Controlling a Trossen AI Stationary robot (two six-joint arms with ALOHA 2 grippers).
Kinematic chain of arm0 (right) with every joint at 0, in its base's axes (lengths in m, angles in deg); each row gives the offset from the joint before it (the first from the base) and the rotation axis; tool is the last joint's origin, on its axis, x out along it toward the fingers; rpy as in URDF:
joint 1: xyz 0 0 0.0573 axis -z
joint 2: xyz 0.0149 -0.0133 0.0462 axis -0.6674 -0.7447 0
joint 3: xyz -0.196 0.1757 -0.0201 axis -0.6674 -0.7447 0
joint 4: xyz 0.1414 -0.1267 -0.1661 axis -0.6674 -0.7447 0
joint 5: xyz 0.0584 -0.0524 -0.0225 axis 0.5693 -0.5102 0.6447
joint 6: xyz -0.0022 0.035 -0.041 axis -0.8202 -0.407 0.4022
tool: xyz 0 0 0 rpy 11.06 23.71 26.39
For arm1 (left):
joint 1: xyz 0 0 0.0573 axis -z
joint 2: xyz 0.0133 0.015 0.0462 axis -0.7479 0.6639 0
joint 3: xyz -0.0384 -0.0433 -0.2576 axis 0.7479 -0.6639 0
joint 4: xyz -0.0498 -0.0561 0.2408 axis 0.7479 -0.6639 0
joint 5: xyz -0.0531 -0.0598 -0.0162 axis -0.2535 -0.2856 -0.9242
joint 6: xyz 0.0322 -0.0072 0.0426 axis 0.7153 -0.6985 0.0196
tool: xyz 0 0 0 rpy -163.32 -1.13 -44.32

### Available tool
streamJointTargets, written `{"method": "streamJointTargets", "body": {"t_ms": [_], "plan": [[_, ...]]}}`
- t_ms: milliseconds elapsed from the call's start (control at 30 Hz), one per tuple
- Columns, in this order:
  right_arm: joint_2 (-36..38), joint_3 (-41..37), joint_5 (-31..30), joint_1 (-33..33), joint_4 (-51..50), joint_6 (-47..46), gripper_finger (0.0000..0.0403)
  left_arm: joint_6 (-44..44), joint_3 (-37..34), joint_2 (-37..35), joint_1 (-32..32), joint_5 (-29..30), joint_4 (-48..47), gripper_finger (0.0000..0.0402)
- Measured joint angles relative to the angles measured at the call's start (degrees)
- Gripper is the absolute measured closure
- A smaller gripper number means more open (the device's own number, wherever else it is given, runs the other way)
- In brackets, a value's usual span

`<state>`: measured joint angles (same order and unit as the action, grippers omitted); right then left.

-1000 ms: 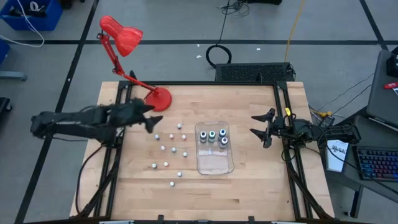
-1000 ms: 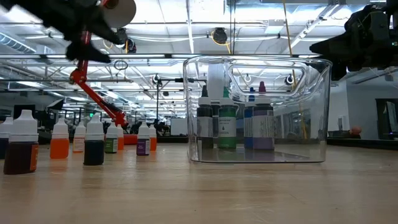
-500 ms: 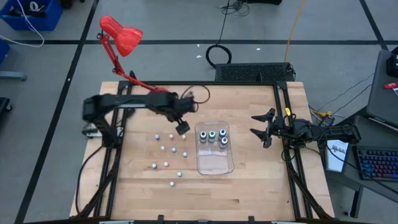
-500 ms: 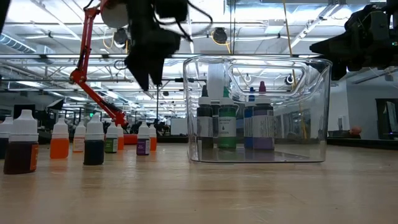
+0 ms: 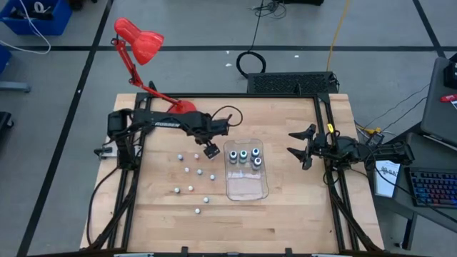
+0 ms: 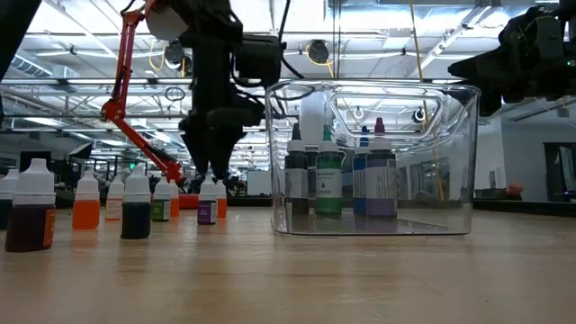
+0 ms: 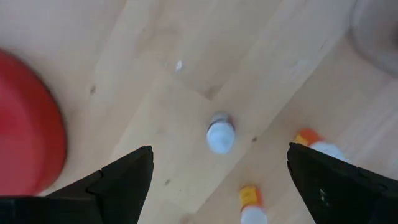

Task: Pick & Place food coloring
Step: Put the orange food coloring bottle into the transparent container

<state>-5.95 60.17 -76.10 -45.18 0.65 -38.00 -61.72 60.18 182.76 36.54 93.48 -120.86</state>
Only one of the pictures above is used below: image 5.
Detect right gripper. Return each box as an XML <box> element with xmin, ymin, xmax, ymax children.
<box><xmin>287</xmin><ymin>124</ymin><xmax>342</xmax><ymax>171</ymax></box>

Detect clear plastic bin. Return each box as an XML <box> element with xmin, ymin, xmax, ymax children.
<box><xmin>223</xmin><ymin>138</ymin><xmax>270</xmax><ymax>202</ymax></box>

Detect dark round object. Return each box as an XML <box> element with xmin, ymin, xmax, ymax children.
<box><xmin>209</xmin><ymin>104</ymin><xmax>244</xmax><ymax>128</ymax></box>

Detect yellow plug connector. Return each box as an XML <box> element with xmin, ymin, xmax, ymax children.
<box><xmin>356</xmin><ymin>124</ymin><xmax>383</xmax><ymax>136</ymax></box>

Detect black perforated computer case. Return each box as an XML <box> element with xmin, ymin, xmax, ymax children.
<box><xmin>246</xmin><ymin>71</ymin><xmax>339</xmax><ymax>96</ymax></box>

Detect white paper booklet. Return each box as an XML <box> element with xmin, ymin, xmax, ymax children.
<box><xmin>373</xmin><ymin>159</ymin><xmax>402</xmax><ymax>198</ymax></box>

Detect red desk lamp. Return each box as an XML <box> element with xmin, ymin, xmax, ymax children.
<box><xmin>110</xmin><ymin>16</ymin><xmax>198</xmax><ymax>115</ymax></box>

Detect dark gray desk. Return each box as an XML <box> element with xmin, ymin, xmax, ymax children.
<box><xmin>367</xmin><ymin>131</ymin><xmax>457</xmax><ymax>251</ymax></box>

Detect backlit black keyboard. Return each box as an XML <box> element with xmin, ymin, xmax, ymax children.
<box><xmin>408</xmin><ymin>166</ymin><xmax>457</xmax><ymax>209</ymax></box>

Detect light gray side table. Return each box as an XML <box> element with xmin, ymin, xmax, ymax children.
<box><xmin>420</xmin><ymin>56</ymin><xmax>457</xmax><ymax>151</ymax></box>

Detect black floor box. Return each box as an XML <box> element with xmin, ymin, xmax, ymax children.
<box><xmin>281</xmin><ymin>0</ymin><xmax>325</xmax><ymax>6</ymax></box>

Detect black device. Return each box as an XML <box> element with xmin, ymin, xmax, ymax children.
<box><xmin>443</xmin><ymin>52</ymin><xmax>457</xmax><ymax>90</ymax></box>

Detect blue storage bin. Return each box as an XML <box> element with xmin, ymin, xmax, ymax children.
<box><xmin>0</xmin><ymin>0</ymin><xmax>74</xmax><ymax>36</ymax></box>
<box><xmin>0</xmin><ymin>45</ymin><xmax>12</xmax><ymax>74</ymax></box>

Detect gray metal foot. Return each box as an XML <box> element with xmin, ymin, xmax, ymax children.
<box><xmin>0</xmin><ymin>81</ymin><xmax>31</xmax><ymax>94</ymax></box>

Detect black aluminium rig frame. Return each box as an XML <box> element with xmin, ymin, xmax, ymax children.
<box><xmin>85</xmin><ymin>91</ymin><xmax>385</xmax><ymax>256</ymax></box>

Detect black coiled cable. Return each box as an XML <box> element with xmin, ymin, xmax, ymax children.
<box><xmin>236</xmin><ymin>0</ymin><xmax>267</xmax><ymax>80</ymax></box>

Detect thin black cable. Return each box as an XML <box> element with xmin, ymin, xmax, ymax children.
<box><xmin>371</xmin><ymin>84</ymin><xmax>431</xmax><ymax>122</ymax></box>

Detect yellow power cord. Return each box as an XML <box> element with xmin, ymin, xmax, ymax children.
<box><xmin>326</xmin><ymin>0</ymin><xmax>352</xmax><ymax>72</ymax></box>

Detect black cable bundle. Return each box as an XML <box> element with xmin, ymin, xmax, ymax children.
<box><xmin>251</xmin><ymin>0</ymin><xmax>288</xmax><ymax>19</ymax></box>

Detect black hanging cable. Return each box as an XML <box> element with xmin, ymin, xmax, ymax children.
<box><xmin>86</xmin><ymin>166</ymin><xmax>121</xmax><ymax>247</ymax></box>

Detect white cable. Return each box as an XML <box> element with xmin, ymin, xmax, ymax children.
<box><xmin>0</xmin><ymin>0</ymin><xmax>52</xmax><ymax>55</ymax></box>

